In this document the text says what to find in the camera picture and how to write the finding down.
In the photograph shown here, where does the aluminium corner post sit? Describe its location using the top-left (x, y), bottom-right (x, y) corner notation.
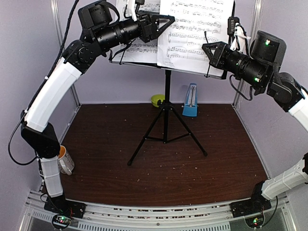
top-left (232, 0), bottom-right (263, 109)
top-left (50, 0), bottom-right (81, 108)

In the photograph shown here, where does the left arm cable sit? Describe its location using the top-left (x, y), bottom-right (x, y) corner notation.
top-left (8, 0), bottom-right (80, 166)

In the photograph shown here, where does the left aluminium corner post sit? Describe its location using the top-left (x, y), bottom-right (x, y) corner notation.
top-left (50, 0), bottom-right (81, 108)

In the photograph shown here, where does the black music stand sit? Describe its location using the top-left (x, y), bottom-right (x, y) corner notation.
top-left (109, 0), bottom-right (235, 166)

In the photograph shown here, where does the blue metronome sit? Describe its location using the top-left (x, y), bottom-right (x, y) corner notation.
top-left (182, 83), bottom-right (198, 117)

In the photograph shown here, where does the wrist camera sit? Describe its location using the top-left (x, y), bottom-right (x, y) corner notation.
top-left (227, 17), bottom-right (251, 55)
top-left (124, 0), bottom-right (145, 21)

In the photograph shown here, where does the right aluminium corner post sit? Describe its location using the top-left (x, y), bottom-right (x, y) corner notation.
top-left (232, 0), bottom-right (263, 109)

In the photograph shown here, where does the green bowl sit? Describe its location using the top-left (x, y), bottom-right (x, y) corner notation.
top-left (151, 94), bottom-right (165, 107)

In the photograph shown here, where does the sheet music page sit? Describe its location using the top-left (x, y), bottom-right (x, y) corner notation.
top-left (112, 0), bottom-right (160, 64)
top-left (157, 0), bottom-right (234, 77)

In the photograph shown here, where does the white patterned mug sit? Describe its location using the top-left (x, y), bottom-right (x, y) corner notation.
top-left (58, 145), bottom-right (75, 176)

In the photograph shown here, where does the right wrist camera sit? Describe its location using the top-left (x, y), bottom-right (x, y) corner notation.
top-left (227, 17), bottom-right (251, 55)

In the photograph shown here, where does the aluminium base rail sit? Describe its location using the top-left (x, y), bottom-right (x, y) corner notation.
top-left (17, 191), bottom-right (299, 231)

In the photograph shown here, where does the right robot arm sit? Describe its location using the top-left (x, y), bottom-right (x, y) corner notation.
top-left (202, 30), bottom-right (308, 213)

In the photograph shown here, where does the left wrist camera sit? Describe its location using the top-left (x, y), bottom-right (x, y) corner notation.
top-left (124, 0), bottom-right (145, 21)

